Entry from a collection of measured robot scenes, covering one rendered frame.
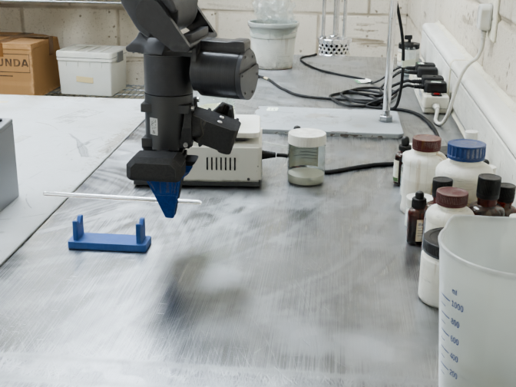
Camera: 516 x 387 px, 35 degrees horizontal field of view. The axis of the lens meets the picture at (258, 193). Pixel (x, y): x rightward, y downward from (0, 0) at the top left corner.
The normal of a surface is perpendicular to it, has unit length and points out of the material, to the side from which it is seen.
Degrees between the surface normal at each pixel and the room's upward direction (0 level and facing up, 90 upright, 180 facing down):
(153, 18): 95
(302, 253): 0
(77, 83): 93
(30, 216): 0
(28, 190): 0
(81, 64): 93
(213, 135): 92
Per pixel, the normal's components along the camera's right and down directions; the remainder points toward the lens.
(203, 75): -0.36, 0.29
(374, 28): -0.10, 0.32
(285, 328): 0.01, -0.95
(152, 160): -0.05, -0.45
